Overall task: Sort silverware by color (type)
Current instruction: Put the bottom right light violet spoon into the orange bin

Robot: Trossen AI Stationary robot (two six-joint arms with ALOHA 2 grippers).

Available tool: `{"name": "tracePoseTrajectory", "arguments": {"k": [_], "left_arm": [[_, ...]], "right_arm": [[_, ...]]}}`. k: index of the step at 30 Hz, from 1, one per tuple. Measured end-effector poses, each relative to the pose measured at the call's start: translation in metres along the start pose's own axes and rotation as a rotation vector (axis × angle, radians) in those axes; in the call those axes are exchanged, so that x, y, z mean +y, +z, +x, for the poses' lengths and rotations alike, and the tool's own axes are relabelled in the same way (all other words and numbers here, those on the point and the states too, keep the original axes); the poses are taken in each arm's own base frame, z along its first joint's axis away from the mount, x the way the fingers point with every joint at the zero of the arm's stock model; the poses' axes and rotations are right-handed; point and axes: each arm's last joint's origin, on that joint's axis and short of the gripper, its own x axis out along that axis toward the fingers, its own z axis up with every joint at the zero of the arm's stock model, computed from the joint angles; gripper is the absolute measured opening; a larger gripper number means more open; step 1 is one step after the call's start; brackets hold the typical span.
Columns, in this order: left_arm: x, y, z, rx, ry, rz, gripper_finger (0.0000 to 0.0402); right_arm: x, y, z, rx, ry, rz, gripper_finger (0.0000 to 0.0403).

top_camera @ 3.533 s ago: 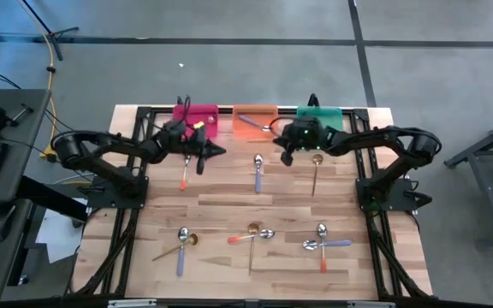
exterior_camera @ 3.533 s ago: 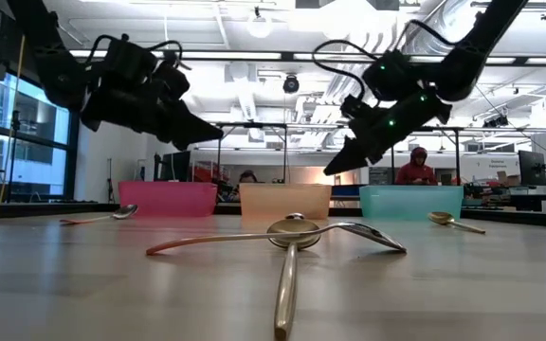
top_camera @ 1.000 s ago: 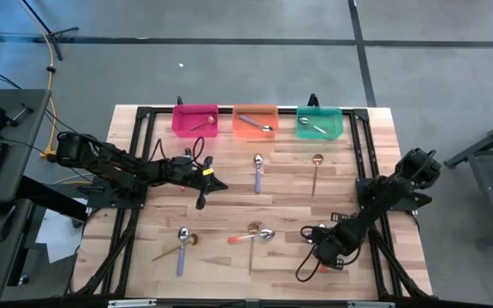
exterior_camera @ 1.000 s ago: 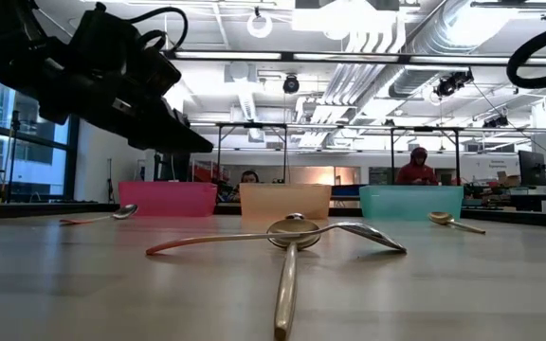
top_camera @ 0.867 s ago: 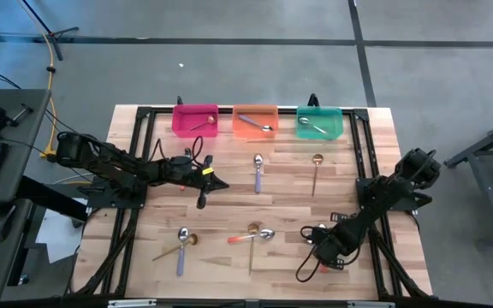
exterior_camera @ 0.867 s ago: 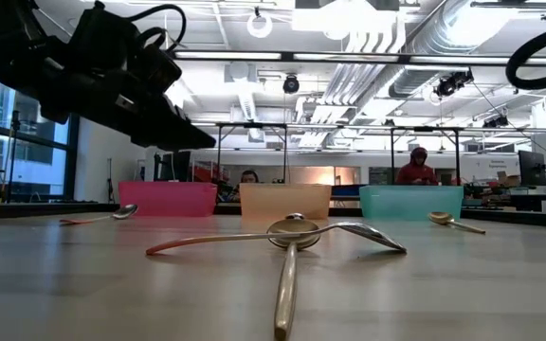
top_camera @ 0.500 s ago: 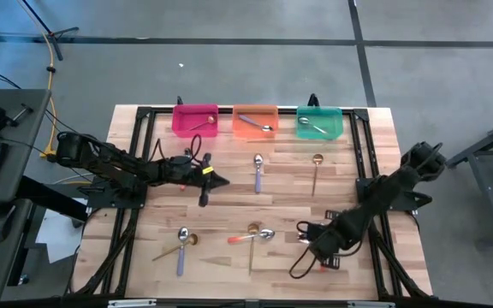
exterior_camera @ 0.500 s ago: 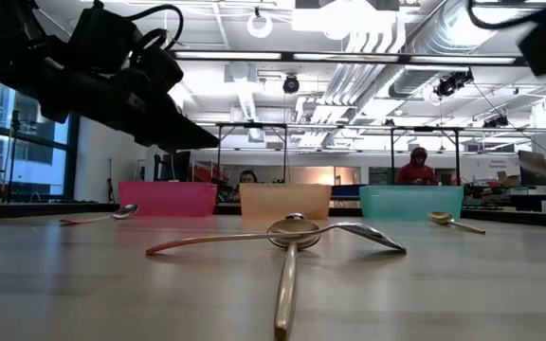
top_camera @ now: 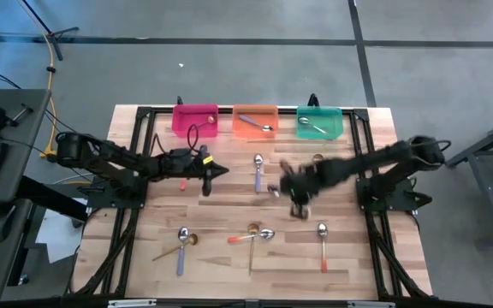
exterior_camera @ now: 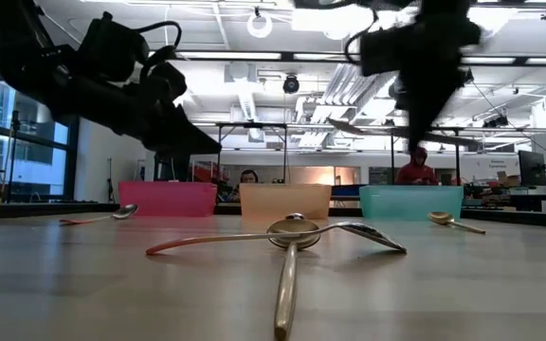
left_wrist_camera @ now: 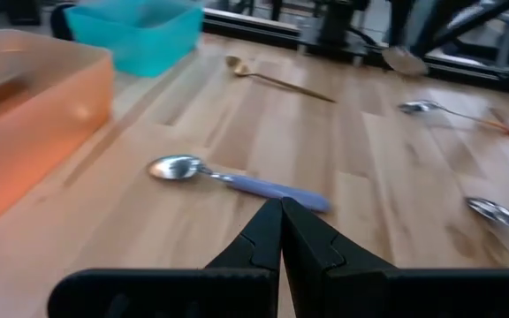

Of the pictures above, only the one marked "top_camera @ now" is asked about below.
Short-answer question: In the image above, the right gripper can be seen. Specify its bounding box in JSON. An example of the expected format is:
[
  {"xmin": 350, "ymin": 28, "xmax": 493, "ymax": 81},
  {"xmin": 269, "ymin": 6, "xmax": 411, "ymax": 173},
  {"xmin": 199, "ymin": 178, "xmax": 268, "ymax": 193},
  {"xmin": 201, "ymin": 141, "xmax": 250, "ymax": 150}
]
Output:
[{"xmin": 275, "ymin": 161, "xmax": 323, "ymax": 219}]

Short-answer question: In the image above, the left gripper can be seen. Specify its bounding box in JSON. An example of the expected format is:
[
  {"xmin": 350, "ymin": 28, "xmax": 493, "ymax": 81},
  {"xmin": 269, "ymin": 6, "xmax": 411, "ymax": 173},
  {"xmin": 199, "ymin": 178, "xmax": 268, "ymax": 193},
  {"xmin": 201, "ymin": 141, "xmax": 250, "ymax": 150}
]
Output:
[{"xmin": 160, "ymin": 145, "xmax": 229, "ymax": 198}]

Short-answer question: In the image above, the wooden spoon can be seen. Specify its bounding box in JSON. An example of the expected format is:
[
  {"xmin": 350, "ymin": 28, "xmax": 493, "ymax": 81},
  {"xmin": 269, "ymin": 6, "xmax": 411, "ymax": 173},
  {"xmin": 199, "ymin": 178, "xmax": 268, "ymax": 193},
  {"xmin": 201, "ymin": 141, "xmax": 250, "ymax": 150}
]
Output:
[{"xmin": 151, "ymin": 233, "xmax": 199, "ymax": 263}]

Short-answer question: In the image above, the orange plastic bin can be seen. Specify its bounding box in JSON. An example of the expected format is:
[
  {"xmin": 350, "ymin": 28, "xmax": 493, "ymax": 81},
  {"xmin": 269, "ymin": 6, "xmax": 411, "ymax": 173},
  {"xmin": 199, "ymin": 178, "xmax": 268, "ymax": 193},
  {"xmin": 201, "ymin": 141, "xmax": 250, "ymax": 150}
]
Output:
[{"xmin": 232, "ymin": 104, "xmax": 280, "ymax": 139}]

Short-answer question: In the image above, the pink plastic bin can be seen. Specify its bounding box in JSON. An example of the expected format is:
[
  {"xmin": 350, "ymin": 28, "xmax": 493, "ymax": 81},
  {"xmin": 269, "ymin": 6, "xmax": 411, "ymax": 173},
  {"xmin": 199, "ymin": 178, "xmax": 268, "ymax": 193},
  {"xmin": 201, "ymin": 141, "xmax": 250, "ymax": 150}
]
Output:
[{"xmin": 171, "ymin": 104, "xmax": 220, "ymax": 139}]

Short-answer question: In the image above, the teal plastic bin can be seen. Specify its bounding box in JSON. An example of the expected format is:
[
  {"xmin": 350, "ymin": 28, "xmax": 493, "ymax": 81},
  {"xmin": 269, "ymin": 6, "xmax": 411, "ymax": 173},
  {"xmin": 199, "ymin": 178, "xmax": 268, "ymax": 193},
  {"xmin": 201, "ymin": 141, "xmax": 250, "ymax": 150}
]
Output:
[{"xmin": 295, "ymin": 105, "xmax": 344, "ymax": 140}]

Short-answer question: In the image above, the white paper sheet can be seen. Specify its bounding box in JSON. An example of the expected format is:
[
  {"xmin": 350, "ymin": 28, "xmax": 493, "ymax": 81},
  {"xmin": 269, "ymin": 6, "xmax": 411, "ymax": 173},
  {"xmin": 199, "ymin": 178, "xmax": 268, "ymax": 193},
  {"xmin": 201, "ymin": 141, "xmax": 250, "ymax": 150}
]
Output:
[{"xmin": 35, "ymin": 208, "xmax": 90, "ymax": 264}]

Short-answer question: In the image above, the grey metal table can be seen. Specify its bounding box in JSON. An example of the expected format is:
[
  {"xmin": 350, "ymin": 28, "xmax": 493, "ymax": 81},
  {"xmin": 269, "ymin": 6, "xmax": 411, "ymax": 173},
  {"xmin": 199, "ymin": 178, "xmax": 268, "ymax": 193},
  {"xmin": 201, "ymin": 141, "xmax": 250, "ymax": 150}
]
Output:
[{"xmin": 444, "ymin": 110, "xmax": 493, "ymax": 235}]

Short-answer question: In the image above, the grey desk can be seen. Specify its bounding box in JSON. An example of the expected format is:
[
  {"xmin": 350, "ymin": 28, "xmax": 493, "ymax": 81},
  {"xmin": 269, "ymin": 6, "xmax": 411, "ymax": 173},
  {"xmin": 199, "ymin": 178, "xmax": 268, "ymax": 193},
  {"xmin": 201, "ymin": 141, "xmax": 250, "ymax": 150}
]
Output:
[{"xmin": 0, "ymin": 88, "xmax": 53, "ymax": 305}]

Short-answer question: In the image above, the black tripod stand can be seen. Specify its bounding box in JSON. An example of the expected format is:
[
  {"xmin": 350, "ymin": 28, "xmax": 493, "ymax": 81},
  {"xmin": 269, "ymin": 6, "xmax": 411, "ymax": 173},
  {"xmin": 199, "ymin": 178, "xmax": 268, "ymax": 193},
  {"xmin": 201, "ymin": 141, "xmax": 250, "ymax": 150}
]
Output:
[{"xmin": 19, "ymin": 0, "xmax": 80, "ymax": 62}]

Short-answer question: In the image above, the black computer mouse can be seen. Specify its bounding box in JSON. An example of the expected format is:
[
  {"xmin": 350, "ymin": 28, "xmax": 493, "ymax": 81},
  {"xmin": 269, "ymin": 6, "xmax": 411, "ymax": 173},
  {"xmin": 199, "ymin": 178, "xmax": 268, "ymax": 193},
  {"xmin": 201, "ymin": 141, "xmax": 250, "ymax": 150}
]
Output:
[{"xmin": 0, "ymin": 204, "xmax": 18, "ymax": 244}]

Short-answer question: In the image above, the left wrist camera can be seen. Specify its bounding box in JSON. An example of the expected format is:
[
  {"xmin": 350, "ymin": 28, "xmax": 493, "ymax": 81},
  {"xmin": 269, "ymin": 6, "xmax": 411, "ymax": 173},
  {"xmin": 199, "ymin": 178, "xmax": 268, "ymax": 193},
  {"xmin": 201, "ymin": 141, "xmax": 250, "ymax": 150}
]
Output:
[{"xmin": 171, "ymin": 148, "xmax": 193, "ymax": 163}]

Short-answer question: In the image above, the black aluminium table frame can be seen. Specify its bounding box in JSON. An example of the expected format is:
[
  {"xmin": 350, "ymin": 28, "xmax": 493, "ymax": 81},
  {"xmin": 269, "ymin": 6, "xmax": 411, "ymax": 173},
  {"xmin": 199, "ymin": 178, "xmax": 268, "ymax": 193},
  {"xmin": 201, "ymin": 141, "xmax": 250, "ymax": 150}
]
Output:
[{"xmin": 73, "ymin": 104, "xmax": 434, "ymax": 300}]

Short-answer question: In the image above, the silver metal bracket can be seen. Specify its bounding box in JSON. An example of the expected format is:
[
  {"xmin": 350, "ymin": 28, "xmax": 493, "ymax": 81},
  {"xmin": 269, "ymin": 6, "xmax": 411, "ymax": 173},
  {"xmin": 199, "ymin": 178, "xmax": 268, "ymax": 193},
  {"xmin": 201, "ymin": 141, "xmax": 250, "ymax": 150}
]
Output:
[
  {"xmin": 108, "ymin": 299, "xmax": 157, "ymax": 308},
  {"xmin": 347, "ymin": 300, "xmax": 395, "ymax": 308}
]

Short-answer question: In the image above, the yellow cable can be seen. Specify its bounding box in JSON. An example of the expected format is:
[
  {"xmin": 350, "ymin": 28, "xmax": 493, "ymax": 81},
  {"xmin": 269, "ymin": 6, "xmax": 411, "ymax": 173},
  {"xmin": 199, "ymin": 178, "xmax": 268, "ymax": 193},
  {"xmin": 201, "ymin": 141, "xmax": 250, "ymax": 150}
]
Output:
[{"xmin": 15, "ymin": 0, "xmax": 59, "ymax": 157}]

